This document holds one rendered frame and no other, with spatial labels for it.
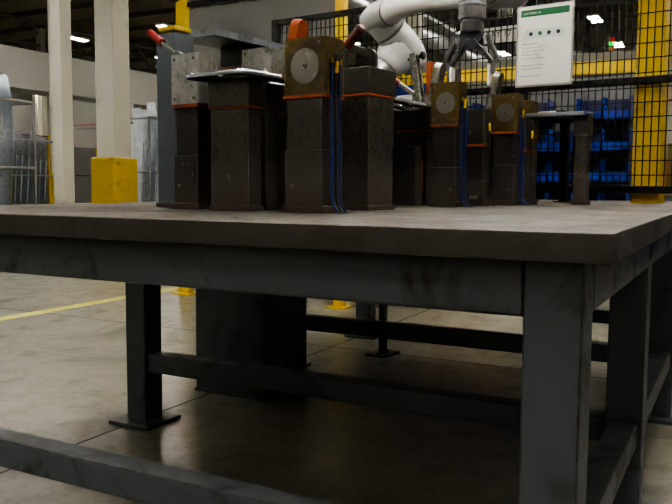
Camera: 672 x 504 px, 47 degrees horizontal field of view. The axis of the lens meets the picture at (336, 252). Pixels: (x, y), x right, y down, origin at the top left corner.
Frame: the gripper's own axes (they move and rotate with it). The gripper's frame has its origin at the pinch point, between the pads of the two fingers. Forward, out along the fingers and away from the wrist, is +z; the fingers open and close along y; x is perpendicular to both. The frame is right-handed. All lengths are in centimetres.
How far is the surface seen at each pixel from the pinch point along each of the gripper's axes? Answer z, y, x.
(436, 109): 12.6, -10.1, 43.5
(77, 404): 110, 110, 75
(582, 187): 34.1, -34.0, -13.2
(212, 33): -6, 33, 88
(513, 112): 11.0, -18.6, 8.6
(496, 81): 1.0, -12.3, 7.4
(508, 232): 40, -72, 142
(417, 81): -1.9, 19.1, 1.8
